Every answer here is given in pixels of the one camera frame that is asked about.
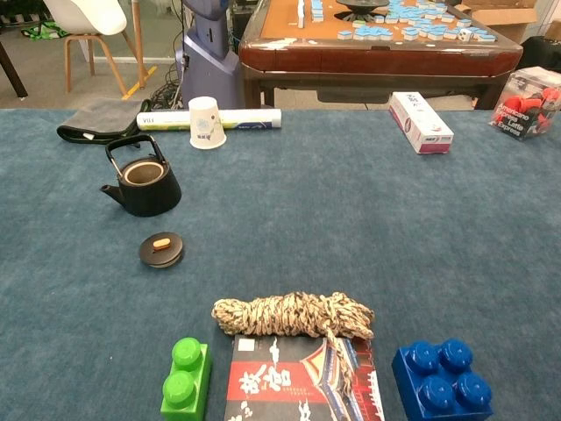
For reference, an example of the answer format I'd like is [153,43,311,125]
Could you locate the black teapot lid wooden knob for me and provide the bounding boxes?
[138,231,186,269]

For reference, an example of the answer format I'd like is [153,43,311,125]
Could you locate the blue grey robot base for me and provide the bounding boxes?
[174,0,246,110]

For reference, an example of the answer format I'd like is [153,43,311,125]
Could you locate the black cast iron teapot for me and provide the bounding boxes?
[99,133,182,218]

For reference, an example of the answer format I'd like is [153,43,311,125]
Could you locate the blue felt table mat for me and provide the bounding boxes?
[0,107,561,421]

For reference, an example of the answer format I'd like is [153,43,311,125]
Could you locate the long white roll box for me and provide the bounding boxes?
[136,109,282,132]

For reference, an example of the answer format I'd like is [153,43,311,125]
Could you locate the white paper cup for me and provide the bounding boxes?
[188,96,228,150]

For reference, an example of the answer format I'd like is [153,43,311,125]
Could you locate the white purple toothpaste box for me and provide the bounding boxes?
[387,91,455,155]

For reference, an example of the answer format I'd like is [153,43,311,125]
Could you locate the red black book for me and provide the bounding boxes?
[224,335,386,421]

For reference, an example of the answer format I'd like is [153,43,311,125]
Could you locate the brown mahjong table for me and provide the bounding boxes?
[238,0,524,111]

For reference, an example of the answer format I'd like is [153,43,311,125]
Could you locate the grey folded cloth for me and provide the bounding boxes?
[56,96,153,145]

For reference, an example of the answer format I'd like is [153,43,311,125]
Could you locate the green building block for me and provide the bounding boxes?
[160,336,212,421]

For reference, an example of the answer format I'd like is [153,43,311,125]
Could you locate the black mahjong table centre dome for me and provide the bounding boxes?
[335,0,390,22]

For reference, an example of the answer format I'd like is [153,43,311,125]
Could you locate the blue building block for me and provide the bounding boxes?
[391,338,494,421]

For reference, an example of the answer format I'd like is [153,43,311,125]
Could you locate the clear box of red capsules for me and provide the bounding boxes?
[488,66,561,141]

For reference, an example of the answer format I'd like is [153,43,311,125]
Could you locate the white chair wooden legs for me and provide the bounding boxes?
[42,0,150,94]

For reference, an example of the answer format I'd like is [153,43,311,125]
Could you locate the brown cardboard box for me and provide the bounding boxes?
[455,0,540,45]

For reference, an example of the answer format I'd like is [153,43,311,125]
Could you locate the black bag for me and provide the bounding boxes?
[520,36,561,74]

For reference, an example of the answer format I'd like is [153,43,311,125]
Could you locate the beige braided rope bundle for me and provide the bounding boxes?
[211,291,376,398]

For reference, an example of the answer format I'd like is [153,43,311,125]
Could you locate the black floor cable bundle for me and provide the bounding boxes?
[151,65,185,111]

